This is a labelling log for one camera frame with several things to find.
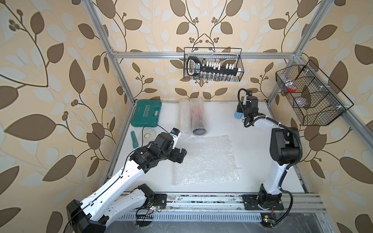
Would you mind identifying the green plastic tool case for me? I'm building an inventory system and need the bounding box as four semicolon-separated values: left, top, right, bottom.
131;100;162;128

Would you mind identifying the clear tape roll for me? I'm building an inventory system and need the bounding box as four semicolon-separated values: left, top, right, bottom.
143;128;157;141

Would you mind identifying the black socket tool set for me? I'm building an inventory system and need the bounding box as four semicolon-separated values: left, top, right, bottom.
184;56;244;76

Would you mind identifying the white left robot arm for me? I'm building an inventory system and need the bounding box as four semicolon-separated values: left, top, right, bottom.
67;128;187;233

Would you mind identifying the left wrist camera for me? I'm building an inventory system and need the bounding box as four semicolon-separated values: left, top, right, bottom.
170;128;180;145

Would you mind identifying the black wire basket right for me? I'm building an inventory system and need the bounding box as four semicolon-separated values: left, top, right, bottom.
275;60;354;126

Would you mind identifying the black wire basket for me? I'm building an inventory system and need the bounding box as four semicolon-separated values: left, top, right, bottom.
184;47;244;82
275;60;354;126

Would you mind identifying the red item in basket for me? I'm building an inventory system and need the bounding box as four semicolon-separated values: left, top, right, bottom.
284;80;298;93

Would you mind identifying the aluminium frame rail base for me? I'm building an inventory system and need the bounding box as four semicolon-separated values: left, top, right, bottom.
75;191;336;233

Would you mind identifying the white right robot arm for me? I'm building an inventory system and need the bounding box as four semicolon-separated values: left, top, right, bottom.
237;92;303;209

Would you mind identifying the bubble wrapped red vase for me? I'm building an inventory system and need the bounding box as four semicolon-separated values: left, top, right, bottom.
190;98;207;136

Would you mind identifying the bubble wrap sheet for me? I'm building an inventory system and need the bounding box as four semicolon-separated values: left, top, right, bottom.
172;135;240;186

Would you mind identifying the black wire basket back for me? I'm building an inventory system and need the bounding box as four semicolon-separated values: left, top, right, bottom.
184;47;244;82

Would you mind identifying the light blue vase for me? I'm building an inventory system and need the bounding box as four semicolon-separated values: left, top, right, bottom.
234;112;243;119

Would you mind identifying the clear bubble wrap roll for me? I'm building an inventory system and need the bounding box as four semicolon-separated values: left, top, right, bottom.
179;99;191;138

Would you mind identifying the black corrugated cable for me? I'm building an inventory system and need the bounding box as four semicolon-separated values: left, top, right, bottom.
237;88;304;225

